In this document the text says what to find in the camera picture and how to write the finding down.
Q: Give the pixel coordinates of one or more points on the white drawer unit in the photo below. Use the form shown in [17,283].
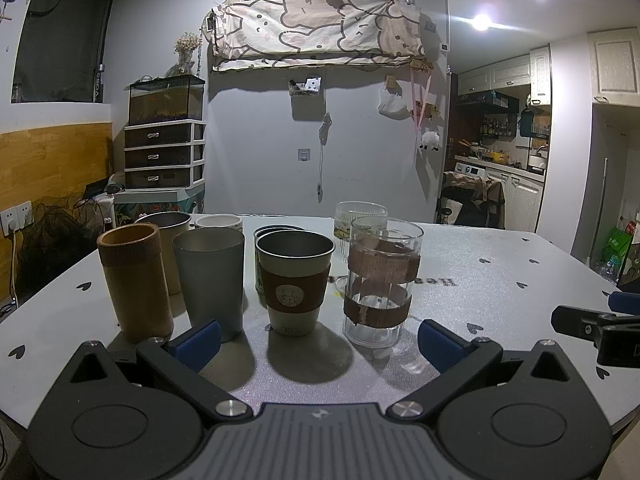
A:
[164,155]

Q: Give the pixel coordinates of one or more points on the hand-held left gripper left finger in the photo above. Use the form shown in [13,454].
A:
[197,346]

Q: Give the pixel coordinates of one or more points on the tall white cupboard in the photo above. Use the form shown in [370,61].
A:
[616,67]

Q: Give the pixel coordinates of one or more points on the large metal cup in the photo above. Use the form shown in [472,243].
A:
[167,230]

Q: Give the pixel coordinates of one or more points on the white wall outlet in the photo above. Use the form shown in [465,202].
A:
[16,217]

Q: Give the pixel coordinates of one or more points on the white mug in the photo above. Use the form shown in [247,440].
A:
[220,222]

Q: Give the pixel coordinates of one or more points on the glass fish tank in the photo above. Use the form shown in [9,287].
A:
[165,102]

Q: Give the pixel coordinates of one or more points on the green bag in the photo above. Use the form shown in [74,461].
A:
[616,247]

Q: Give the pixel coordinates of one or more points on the pink ribbon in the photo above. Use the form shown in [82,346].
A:
[419,105]

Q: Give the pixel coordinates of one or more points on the grey plastic cup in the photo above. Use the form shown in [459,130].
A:
[212,280]

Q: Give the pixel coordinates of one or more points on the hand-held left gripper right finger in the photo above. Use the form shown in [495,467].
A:
[441,348]

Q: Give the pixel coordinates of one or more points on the brown bamboo cup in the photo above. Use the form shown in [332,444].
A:
[136,285]

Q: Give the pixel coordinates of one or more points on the painted cabinet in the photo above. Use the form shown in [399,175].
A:
[155,204]

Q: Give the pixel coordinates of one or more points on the cup with brown sleeve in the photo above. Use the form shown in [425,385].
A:
[292,285]

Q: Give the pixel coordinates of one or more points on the hanging white pouch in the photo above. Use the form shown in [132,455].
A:
[392,104]

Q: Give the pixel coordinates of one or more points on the dark window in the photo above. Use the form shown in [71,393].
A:
[60,45]

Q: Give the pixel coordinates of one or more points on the black net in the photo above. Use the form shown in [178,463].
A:
[50,240]

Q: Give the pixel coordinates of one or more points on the clear wall holder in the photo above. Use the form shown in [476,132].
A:
[306,86]

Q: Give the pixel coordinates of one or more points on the glass cup with brown bands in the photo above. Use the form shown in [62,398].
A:
[380,280]

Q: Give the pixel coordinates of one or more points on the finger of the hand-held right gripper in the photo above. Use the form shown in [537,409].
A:
[626,303]
[580,324]

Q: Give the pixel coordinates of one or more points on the washing machine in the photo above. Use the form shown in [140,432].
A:
[470,170]

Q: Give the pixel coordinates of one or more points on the small metal cup green label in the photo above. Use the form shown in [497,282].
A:
[260,260]

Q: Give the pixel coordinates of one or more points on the white wall socket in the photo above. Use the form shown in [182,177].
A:
[304,154]

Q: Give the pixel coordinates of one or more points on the printed blanket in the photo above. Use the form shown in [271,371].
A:
[315,30]

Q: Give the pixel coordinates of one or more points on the white mop pole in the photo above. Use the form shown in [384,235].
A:
[599,210]

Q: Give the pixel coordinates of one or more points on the chair with draped clothes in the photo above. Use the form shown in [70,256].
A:
[475,197]

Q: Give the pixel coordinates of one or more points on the dried flower bouquet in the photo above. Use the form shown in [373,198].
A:
[186,50]

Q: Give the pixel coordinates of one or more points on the white plush toy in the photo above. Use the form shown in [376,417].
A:
[430,141]

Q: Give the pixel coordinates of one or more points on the ribbed glass cup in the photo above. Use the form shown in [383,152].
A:
[357,212]

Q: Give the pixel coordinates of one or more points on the white upper kitchen cabinets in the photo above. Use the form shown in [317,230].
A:
[500,75]

